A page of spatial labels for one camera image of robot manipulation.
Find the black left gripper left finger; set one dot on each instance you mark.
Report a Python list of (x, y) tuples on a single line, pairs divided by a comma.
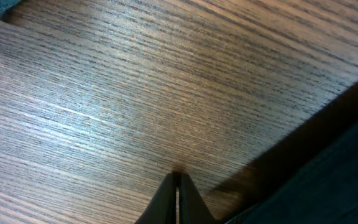
[(162, 207)]

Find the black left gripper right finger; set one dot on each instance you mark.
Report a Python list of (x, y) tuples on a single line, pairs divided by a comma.
[(193, 209)]

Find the black shorts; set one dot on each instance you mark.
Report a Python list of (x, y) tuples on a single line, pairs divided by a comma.
[(325, 190)]

